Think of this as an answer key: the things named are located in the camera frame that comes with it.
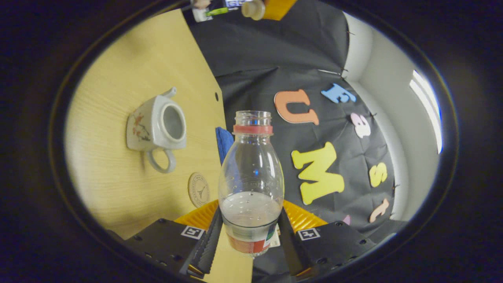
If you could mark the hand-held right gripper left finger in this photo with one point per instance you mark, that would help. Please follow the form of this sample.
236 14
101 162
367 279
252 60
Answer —
206 245

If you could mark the white floral teacup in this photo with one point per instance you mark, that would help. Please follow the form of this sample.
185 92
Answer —
151 125

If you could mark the blue towel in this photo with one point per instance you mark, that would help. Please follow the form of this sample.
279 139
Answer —
224 143

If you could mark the round wooden coaster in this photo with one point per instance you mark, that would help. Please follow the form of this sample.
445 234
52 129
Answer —
199 190

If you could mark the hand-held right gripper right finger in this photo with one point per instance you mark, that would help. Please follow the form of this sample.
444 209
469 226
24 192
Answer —
290 247

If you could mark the black backdrop cloth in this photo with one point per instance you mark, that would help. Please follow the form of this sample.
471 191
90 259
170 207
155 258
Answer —
275 47

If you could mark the clear plastic water bottle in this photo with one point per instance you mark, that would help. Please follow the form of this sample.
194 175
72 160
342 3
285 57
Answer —
251 212

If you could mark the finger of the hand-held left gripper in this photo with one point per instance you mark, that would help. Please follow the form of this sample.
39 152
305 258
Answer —
279 8

